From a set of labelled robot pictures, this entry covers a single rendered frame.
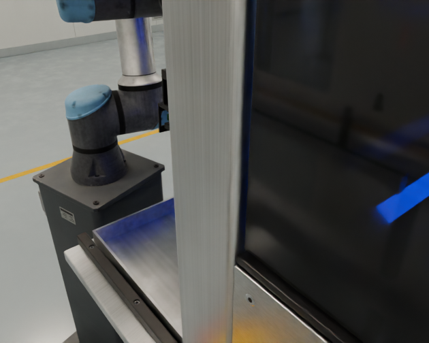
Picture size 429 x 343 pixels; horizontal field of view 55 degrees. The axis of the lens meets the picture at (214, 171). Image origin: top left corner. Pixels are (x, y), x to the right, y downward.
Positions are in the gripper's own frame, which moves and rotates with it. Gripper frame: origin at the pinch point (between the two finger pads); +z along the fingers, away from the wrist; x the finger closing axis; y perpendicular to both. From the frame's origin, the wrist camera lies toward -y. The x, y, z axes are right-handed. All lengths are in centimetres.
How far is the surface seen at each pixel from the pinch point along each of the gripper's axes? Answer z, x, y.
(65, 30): 65, -497, -134
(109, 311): 11.9, 9.1, 23.8
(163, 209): 9.3, -6.2, 5.5
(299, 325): -19, 44, 25
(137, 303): 10.0, 12.0, 20.4
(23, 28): 58, -494, -83
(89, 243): 9.5, -4.7, 21.1
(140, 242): 11.1, -1.8, 12.9
